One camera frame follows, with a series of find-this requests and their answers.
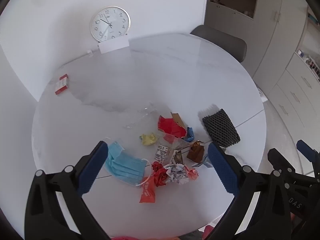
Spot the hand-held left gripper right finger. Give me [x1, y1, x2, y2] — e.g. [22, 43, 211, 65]
[206, 141, 293, 240]

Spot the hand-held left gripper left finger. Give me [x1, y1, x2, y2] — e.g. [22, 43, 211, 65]
[24, 141, 110, 240]

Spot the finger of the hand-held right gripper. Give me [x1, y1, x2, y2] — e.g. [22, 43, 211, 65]
[296, 140, 320, 178]
[267, 148, 297, 178]

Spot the blue grey packet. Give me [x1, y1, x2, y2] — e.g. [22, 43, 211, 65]
[192, 154, 213, 168]

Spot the blue face mask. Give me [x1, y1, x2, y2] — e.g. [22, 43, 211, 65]
[104, 137, 152, 187]

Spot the black foam net sleeve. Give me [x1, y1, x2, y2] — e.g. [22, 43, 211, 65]
[202, 109, 241, 148]

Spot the white printed paper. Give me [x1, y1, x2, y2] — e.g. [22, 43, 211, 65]
[164, 163, 190, 185]

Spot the orange wrapper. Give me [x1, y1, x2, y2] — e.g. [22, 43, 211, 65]
[139, 176, 157, 204]

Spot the red wrapper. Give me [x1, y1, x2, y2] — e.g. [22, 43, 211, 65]
[151, 161, 168, 187]

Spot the clear plastic wrap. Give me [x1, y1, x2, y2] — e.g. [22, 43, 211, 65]
[124, 102, 157, 130]

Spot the brown crumpled paper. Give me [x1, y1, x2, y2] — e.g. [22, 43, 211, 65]
[186, 141, 205, 162]

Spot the pink crumpled scrap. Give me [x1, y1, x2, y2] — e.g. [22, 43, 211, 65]
[185, 166, 199, 180]

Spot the torn brown white wrapper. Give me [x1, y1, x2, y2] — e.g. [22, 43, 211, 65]
[172, 150, 184, 165]

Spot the blue crumpled paper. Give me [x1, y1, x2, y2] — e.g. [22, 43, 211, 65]
[184, 127, 195, 142]

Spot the clear labelled plastic packet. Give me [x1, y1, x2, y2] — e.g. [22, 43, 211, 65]
[155, 134, 190, 162]

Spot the grey drawer unit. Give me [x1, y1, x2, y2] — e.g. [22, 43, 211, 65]
[267, 51, 320, 175]

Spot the yellow crumpled paper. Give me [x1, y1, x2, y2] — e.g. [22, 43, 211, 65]
[139, 132, 159, 146]

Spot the brown cardboard piece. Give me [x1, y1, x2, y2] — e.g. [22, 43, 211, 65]
[171, 112, 187, 128]

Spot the red crumpled paper sheet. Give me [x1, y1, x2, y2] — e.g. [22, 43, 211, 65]
[157, 116, 187, 138]

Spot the pink garment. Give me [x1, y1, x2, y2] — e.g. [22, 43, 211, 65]
[110, 234, 140, 240]

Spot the red and white box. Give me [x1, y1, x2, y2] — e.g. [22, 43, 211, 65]
[55, 74, 70, 95]

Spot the white card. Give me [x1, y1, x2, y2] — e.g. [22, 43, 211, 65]
[97, 37, 130, 54]

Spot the dark grey chair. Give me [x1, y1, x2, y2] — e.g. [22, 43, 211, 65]
[190, 25, 247, 63]

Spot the grey wall cabinet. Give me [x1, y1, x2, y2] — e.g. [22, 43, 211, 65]
[206, 0, 310, 80]

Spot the round white wall clock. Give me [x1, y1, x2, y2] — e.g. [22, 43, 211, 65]
[89, 5, 131, 43]

